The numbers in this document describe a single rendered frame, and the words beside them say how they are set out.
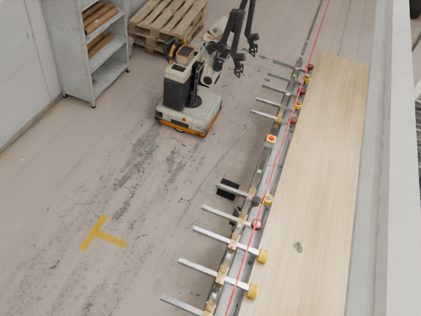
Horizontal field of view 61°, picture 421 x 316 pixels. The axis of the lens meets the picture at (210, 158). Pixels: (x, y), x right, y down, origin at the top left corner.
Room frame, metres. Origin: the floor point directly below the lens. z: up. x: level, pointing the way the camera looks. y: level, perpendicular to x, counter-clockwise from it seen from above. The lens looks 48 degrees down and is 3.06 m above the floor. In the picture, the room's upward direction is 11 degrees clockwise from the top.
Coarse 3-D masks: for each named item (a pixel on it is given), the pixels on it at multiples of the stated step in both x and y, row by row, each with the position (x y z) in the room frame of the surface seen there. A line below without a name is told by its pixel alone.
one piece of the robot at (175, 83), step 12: (192, 60) 3.43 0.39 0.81; (168, 72) 3.17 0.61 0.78; (180, 72) 3.17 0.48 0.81; (192, 72) 3.33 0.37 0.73; (168, 84) 3.16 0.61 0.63; (180, 84) 3.14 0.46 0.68; (192, 84) 3.32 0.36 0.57; (168, 96) 3.16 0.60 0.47; (180, 96) 3.13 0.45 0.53; (192, 96) 3.25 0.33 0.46; (180, 108) 3.13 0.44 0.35
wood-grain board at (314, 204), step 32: (320, 64) 3.70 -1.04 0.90; (352, 64) 3.83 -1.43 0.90; (320, 96) 3.08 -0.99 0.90; (352, 96) 3.19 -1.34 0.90; (320, 128) 2.59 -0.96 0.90; (352, 128) 2.67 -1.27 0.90; (288, 160) 2.10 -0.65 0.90; (320, 160) 2.17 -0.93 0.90; (352, 160) 2.24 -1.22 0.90; (288, 192) 1.75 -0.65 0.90; (320, 192) 1.81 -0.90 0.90; (352, 192) 1.87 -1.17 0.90; (288, 224) 1.46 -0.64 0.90; (320, 224) 1.51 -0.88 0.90; (352, 224) 1.56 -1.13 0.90; (288, 256) 1.21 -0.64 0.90; (320, 256) 1.25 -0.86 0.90; (288, 288) 0.99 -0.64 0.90; (320, 288) 1.02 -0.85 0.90
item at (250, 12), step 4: (252, 0) 3.44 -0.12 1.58; (252, 4) 3.47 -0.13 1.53; (252, 8) 3.47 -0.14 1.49; (248, 12) 3.48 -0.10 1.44; (252, 12) 3.47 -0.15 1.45; (248, 16) 3.48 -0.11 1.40; (252, 16) 3.48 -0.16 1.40; (248, 20) 3.48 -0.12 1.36; (248, 24) 3.47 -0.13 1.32; (248, 28) 3.46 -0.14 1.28; (244, 32) 3.47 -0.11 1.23; (248, 32) 3.46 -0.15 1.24
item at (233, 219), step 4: (204, 208) 1.49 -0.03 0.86; (208, 208) 1.50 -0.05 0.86; (212, 208) 1.51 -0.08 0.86; (208, 212) 1.48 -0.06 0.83; (212, 212) 1.48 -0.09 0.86; (216, 212) 1.48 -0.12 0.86; (220, 212) 1.49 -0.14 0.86; (220, 216) 1.46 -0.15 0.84; (224, 216) 1.46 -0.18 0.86; (228, 216) 1.46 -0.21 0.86; (232, 216) 1.47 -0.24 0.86; (232, 220) 1.44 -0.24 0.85; (236, 220) 1.44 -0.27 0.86; (244, 224) 1.42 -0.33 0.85; (248, 224) 1.42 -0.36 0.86
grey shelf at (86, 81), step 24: (48, 0) 3.31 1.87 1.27; (72, 0) 3.25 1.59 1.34; (96, 0) 3.54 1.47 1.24; (120, 0) 4.12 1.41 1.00; (48, 24) 3.33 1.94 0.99; (72, 24) 3.26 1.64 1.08; (120, 24) 4.12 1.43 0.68; (72, 48) 3.27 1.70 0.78; (120, 48) 4.13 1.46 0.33; (72, 72) 3.28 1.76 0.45; (96, 72) 3.78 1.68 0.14; (120, 72) 3.89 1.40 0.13; (96, 96) 3.33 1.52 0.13
